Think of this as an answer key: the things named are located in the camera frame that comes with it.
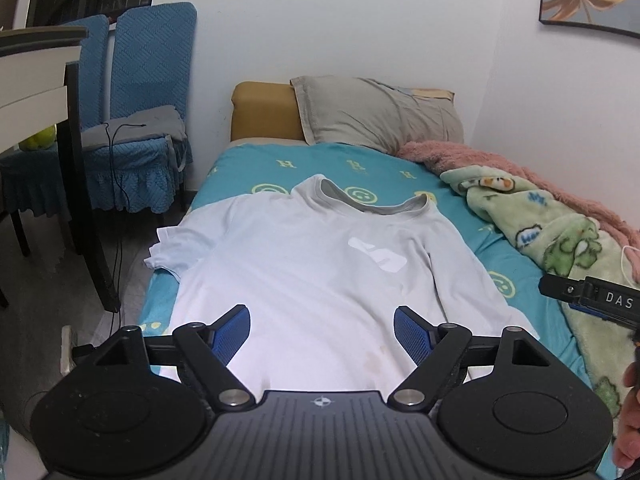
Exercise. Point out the yellow-green fruit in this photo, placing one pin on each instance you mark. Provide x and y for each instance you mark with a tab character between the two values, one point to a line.
37	140

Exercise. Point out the mustard yellow cushion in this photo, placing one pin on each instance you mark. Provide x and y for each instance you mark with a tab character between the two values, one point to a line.
262	110

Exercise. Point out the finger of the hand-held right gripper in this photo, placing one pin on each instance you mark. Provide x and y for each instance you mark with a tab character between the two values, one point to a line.
562	287

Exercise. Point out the grey pillow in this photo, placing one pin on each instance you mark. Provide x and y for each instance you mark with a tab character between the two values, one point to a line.
370	115

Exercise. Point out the white t-shirt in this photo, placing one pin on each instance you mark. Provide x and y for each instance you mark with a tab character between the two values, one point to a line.
310	260

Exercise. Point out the grey cloth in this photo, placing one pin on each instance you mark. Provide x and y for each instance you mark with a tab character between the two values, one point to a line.
140	127

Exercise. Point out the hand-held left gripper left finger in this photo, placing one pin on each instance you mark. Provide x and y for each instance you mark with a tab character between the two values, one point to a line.
235	332

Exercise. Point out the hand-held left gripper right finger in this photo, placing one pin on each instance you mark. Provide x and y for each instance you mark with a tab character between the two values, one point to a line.
407	332

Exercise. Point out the bed with teal printed sheet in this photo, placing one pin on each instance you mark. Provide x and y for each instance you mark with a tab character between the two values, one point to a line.
240	165

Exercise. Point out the person's right hand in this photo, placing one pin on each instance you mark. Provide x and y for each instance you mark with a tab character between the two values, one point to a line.
631	425

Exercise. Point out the green printed blanket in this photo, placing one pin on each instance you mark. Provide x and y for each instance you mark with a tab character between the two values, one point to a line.
565	240

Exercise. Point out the pink fluffy blanket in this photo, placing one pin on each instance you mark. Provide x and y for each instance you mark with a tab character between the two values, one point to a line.
450	155

